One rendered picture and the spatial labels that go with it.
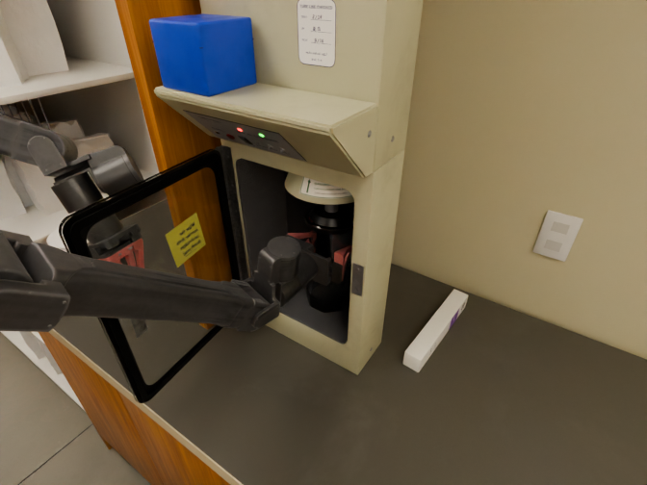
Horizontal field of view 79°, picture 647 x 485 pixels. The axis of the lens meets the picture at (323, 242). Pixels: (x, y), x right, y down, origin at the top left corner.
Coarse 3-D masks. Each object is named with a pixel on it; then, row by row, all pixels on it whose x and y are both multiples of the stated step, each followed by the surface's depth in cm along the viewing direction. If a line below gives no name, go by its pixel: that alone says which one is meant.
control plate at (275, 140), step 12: (204, 120) 61; (216, 120) 58; (228, 132) 62; (240, 132) 59; (252, 132) 56; (264, 132) 54; (264, 144) 60; (276, 144) 57; (288, 144) 55; (288, 156) 61; (300, 156) 58
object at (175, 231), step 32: (160, 192) 63; (192, 192) 69; (64, 224) 50; (96, 224) 54; (128, 224) 59; (160, 224) 64; (192, 224) 71; (96, 256) 56; (128, 256) 61; (160, 256) 66; (192, 256) 73; (224, 256) 82; (128, 320) 64; (160, 320) 70; (160, 352) 73; (128, 384) 69
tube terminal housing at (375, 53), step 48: (240, 0) 56; (288, 0) 52; (336, 0) 48; (384, 0) 45; (288, 48) 55; (336, 48) 51; (384, 48) 48; (384, 96) 52; (240, 144) 70; (384, 144) 57; (384, 192) 63; (384, 240) 71; (384, 288) 80; (288, 336) 92
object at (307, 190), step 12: (288, 180) 73; (300, 180) 70; (312, 180) 68; (300, 192) 70; (312, 192) 69; (324, 192) 68; (336, 192) 68; (348, 192) 69; (324, 204) 69; (336, 204) 69
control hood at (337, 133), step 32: (160, 96) 59; (192, 96) 55; (224, 96) 54; (256, 96) 54; (288, 96) 54; (320, 96) 54; (288, 128) 48; (320, 128) 45; (352, 128) 48; (320, 160) 56; (352, 160) 51
